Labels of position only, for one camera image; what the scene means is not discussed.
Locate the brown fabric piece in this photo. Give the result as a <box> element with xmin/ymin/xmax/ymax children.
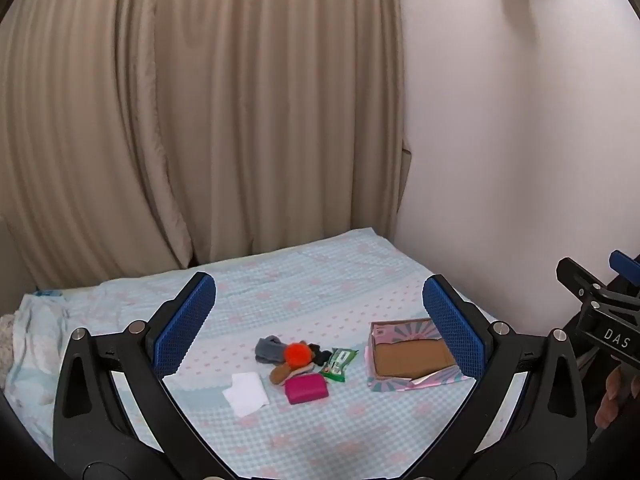
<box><xmin>270</xmin><ymin>362</ymin><xmax>317</xmax><ymax>387</ymax></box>

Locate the black sock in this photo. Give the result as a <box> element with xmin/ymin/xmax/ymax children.
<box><xmin>306</xmin><ymin>342</ymin><xmax>334</xmax><ymax>369</ymax></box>

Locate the pink pouch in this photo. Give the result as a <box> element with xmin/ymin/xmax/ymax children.
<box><xmin>284</xmin><ymin>373</ymin><xmax>330</xmax><ymax>405</ymax></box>

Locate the white cloth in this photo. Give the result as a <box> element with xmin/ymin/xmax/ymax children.
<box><xmin>222</xmin><ymin>372</ymin><xmax>270</xmax><ymax>419</ymax></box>

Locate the pink patterned cardboard box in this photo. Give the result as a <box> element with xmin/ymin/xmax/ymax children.
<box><xmin>366</xmin><ymin>317</ymin><xmax>474</xmax><ymax>390</ymax></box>

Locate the green wet wipe packet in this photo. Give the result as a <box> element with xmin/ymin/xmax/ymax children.
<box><xmin>318</xmin><ymin>347</ymin><xmax>360</xmax><ymax>384</ymax></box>

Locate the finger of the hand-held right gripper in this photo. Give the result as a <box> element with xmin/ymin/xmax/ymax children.
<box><xmin>608</xmin><ymin>249</ymin><xmax>640</xmax><ymax>281</ymax></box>
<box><xmin>556</xmin><ymin>257</ymin><xmax>610</xmax><ymax>307</ymax></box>

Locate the person's right hand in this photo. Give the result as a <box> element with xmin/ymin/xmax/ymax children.
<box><xmin>594</xmin><ymin>364</ymin><xmax>640</xmax><ymax>429</ymax></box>

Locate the beige curtain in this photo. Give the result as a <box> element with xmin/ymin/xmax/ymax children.
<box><xmin>0</xmin><ymin>0</ymin><xmax>414</xmax><ymax>297</ymax></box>

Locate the orange pom-pom toy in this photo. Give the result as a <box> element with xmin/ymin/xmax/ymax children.
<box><xmin>283</xmin><ymin>341</ymin><xmax>315</xmax><ymax>366</ymax></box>

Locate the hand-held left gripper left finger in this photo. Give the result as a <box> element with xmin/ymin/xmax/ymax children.
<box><xmin>52</xmin><ymin>271</ymin><xmax>236</xmax><ymax>480</ymax></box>

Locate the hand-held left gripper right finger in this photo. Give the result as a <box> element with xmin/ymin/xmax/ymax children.
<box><xmin>407</xmin><ymin>274</ymin><xmax>589</xmax><ymax>480</ymax></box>

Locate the checked bed sheet with bows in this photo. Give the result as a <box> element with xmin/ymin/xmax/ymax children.
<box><xmin>0</xmin><ymin>227</ymin><xmax>503</xmax><ymax>480</ymax></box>

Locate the grey sock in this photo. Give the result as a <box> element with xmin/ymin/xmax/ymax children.
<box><xmin>254</xmin><ymin>335</ymin><xmax>294</xmax><ymax>365</ymax></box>

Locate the beige lace cloth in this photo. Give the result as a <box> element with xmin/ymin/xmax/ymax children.
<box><xmin>0</xmin><ymin>312</ymin><xmax>19</xmax><ymax>382</ymax></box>

